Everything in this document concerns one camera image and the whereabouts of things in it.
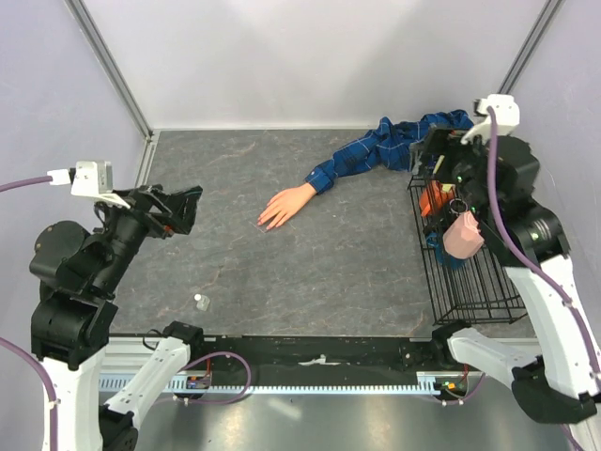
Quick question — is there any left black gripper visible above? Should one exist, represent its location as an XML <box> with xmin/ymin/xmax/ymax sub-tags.
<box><xmin>94</xmin><ymin>179</ymin><xmax>204</xmax><ymax>292</ymax></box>

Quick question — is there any purple cable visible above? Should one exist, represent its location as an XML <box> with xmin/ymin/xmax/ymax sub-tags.
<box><xmin>485</xmin><ymin>106</ymin><xmax>601</xmax><ymax>377</ymax></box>
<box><xmin>0</xmin><ymin>176</ymin><xmax>53</xmax><ymax>194</ymax></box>

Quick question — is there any blue cup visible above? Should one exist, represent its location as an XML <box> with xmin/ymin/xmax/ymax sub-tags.
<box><xmin>425</xmin><ymin>232</ymin><xmax>465</xmax><ymax>271</ymax></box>

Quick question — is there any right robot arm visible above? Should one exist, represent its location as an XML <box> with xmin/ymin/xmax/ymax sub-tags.
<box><xmin>416</xmin><ymin>128</ymin><xmax>600</xmax><ymax>428</ymax></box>

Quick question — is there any light blue cable duct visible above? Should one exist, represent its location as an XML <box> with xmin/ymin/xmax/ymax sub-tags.
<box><xmin>98</xmin><ymin>370</ymin><xmax>485</xmax><ymax>396</ymax></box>

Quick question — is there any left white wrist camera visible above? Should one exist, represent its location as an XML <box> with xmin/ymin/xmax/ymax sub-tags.
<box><xmin>46</xmin><ymin>161</ymin><xmax>131</xmax><ymax>210</ymax></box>

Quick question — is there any black wire rack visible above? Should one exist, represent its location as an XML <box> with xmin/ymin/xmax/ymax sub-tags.
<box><xmin>408</xmin><ymin>176</ymin><xmax>527</xmax><ymax>325</ymax></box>

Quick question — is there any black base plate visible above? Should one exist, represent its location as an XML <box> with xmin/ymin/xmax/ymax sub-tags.
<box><xmin>190</xmin><ymin>335</ymin><xmax>464</xmax><ymax>385</ymax></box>

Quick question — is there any blue plaid shirt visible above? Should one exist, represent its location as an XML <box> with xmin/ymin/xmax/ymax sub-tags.
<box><xmin>304</xmin><ymin>110</ymin><xmax>473</xmax><ymax>194</ymax></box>

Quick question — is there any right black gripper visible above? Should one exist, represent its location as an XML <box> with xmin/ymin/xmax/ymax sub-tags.
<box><xmin>410</xmin><ymin>121</ymin><xmax>496</xmax><ymax>223</ymax></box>

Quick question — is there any pink mug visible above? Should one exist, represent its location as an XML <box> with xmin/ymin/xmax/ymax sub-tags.
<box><xmin>443</xmin><ymin>210</ymin><xmax>485</xmax><ymax>260</ymax></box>

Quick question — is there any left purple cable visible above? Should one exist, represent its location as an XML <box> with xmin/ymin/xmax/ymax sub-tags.
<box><xmin>0</xmin><ymin>176</ymin><xmax>53</xmax><ymax>194</ymax></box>

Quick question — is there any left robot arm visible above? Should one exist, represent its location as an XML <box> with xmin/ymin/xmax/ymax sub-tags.
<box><xmin>29</xmin><ymin>185</ymin><xmax>207</xmax><ymax>450</ymax></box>

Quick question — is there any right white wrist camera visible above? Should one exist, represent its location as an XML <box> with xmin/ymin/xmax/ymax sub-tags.
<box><xmin>460</xmin><ymin>94</ymin><xmax>520</xmax><ymax>145</ymax></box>

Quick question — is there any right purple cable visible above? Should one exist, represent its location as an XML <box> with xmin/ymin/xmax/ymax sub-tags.
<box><xmin>485</xmin><ymin>106</ymin><xmax>601</xmax><ymax>377</ymax></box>

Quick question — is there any orange cup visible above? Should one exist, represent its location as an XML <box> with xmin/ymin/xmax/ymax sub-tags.
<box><xmin>419</xmin><ymin>180</ymin><xmax>455</xmax><ymax>217</ymax></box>

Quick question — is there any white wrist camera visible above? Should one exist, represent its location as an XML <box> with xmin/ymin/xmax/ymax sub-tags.
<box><xmin>46</xmin><ymin>161</ymin><xmax>131</xmax><ymax>210</ymax></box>
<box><xmin>460</xmin><ymin>94</ymin><xmax>520</xmax><ymax>145</ymax></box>

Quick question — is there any small black ring cup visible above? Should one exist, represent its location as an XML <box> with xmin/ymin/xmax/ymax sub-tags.
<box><xmin>449</xmin><ymin>198</ymin><xmax>468</xmax><ymax>214</ymax></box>

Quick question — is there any clear nail polish bottle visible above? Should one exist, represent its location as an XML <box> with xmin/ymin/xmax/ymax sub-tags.
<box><xmin>193</xmin><ymin>293</ymin><xmax>210</xmax><ymax>311</ymax></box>

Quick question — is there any mannequin hand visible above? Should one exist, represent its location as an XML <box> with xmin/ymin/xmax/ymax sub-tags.
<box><xmin>257</xmin><ymin>183</ymin><xmax>316</xmax><ymax>230</ymax></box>

